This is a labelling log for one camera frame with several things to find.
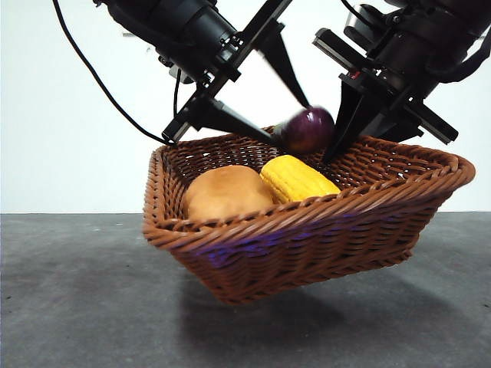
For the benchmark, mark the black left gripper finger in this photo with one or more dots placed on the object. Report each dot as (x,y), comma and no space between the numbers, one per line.
(282,61)
(226,120)

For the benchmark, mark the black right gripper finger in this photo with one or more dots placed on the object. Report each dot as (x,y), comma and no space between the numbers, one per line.
(368,122)
(347,107)

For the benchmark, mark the purple eggplant with green stem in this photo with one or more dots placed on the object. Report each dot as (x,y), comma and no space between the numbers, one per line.
(308,130)

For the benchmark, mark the brown potato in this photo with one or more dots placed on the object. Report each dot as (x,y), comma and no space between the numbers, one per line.
(226,195)

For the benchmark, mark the yellow corn cob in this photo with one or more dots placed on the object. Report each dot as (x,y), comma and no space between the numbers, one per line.
(295,180)

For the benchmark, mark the brown woven wicker basket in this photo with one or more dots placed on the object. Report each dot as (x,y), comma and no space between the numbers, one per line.
(307,245)

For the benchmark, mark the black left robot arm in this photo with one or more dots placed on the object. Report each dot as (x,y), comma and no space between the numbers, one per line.
(172,23)

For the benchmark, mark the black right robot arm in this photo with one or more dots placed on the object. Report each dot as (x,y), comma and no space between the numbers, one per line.
(452,23)

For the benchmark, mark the pale grey camera box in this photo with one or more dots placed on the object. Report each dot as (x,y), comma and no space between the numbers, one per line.
(184,74)
(358,27)

